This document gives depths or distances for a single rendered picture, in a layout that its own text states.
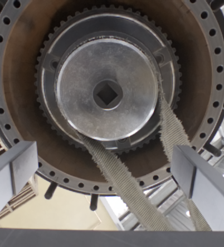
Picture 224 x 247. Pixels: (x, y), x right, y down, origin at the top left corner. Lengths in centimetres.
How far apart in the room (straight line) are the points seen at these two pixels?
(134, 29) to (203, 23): 13
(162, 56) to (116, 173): 25
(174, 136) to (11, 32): 31
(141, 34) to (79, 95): 21
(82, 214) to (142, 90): 558
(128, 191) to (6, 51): 31
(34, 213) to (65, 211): 80
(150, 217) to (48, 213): 521
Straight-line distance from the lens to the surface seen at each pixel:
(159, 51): 41
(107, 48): 25
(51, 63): 41
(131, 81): 25
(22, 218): 553
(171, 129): 31
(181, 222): 696
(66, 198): 545
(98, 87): 23
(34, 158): 17
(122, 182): 33
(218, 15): 44
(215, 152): 41
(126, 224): 646
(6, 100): 36
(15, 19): 35
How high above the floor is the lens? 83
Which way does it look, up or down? 13 degrees up
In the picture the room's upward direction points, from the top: 153 degrees clockwise
